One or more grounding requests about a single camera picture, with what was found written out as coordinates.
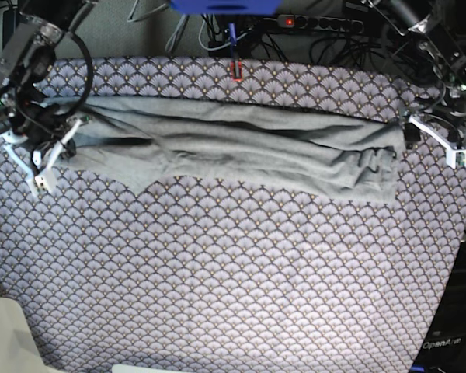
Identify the fan-patterned purple table cloth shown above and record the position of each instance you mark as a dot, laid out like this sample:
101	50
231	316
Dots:
207	275

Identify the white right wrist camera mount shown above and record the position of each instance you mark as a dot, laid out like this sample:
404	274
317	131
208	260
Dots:
40	177

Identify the light grey T-shirt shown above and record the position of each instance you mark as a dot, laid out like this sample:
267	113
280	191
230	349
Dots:
139	140

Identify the black power strip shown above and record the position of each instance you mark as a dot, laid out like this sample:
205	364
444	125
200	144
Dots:
333	24

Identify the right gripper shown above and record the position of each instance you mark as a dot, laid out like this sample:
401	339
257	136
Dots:
44	128

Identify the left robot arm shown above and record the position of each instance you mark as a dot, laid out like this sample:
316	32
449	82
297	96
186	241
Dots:
421	22

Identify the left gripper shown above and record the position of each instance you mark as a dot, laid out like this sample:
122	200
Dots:
450	116

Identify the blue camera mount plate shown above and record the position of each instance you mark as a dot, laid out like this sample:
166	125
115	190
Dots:
226	7

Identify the black OpenArm box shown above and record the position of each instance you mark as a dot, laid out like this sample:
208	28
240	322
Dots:
444	348

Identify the red table clamp centre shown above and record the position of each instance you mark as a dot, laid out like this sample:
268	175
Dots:
236	70

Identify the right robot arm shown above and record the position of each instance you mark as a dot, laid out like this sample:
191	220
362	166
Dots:
27	59

